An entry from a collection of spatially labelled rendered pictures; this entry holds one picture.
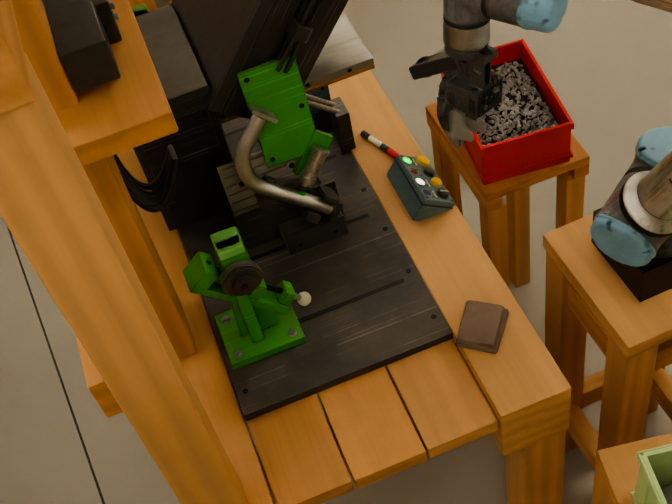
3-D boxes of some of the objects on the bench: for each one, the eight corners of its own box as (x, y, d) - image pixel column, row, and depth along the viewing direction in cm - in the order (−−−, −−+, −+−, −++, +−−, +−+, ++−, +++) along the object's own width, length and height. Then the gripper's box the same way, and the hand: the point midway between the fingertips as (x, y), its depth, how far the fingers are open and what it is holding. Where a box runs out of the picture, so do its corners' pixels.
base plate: (278, 25, 257) (277, 18, 256) (453, 338, 187) (453, 332, 185) (126, 79, 253) (123, 73, 251) (246, 421, 182) (243, 415, 181)
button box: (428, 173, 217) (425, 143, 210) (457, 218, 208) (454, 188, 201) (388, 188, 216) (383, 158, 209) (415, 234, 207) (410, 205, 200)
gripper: (473, 63, 155) (471, 171, 169) (508, 40, 159) (503, 147, 174) (431, 47, 160) (432, 153, 174) (466, 24, 164) (465, 130, 178)
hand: (455, 138), depth 174 cm, fingers closed
